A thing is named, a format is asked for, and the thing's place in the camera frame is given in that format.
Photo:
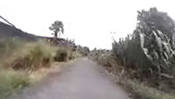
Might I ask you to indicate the palm tree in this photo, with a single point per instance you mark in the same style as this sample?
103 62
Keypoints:
57 28

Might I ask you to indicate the tall reed thicket with trees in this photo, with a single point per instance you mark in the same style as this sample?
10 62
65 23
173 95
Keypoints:
152 52

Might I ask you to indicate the grey asphalt road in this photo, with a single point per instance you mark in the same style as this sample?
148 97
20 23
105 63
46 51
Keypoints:
82 88

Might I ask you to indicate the grass verge with dry bushes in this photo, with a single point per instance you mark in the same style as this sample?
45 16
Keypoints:
22 62

